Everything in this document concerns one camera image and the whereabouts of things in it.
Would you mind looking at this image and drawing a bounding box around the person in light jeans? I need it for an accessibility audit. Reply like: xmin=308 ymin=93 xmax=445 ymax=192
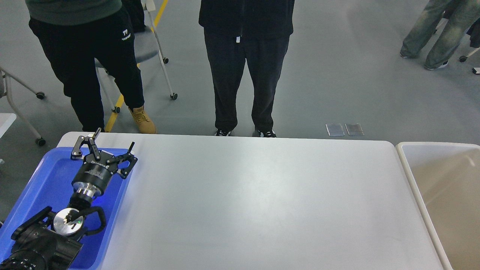
xmin=400 ymin=0 xmax=480 ymax=70

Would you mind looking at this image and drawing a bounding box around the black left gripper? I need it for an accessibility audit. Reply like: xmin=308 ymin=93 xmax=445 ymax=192
xmin=70 ymin=128 xmax=138 ymax=196

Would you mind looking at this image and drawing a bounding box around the blue plastic tray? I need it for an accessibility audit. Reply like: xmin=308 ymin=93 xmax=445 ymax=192
xmin=0 ymin=147 xmax=130 ymax=270

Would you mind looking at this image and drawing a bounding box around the white side table edge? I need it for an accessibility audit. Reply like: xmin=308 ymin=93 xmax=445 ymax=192
xmin=0 ymin=113 xmax=17 ymax=138

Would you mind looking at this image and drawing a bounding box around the white chair frame left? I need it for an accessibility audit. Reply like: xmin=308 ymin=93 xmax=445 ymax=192
xmin=0 ymin=67 xmax=47 ymax=147

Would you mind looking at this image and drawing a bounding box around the right clear floor plate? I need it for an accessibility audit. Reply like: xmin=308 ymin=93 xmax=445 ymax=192
xmin=345 ymin=123 xmax=365 ymax=136

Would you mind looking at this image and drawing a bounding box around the person in tan boots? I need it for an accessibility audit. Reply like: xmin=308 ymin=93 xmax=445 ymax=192
xmin=25 ymin=0 xmax=157 ymax=134

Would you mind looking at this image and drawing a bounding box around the left clear floor plate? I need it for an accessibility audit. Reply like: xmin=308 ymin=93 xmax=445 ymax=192
xmin=325 ymin=123 xmax=345 ymax=137

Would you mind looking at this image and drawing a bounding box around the grey office chair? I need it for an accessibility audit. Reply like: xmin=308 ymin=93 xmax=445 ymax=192
xmin=94 ymin=0 xmax=179 ymax=114

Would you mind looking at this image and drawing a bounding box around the chair base top right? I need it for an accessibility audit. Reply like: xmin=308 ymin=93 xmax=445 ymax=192
xmin=458 ymin=48 xmax=480 ymax=75

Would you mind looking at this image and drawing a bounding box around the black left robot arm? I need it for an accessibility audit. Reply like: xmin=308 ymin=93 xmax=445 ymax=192
xmin=1 ymin=131 xmax=138 ymax=270

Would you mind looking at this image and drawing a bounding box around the person in black clothes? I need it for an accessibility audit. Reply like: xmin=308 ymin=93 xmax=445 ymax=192
xmin=199 ymin=0 xmax=295 ymax=137

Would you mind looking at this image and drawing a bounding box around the clear floor plate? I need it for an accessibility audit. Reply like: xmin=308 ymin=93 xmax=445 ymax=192
xmin=345 ymin=123 xmax=365 ymax=136
xmin=325 ymin=123 xmax=345 ymax=137

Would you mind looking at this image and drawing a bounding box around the beige plastic bin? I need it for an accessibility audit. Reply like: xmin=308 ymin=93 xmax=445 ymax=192
xmin=396 ymin=142 xmax=480 ymax=270

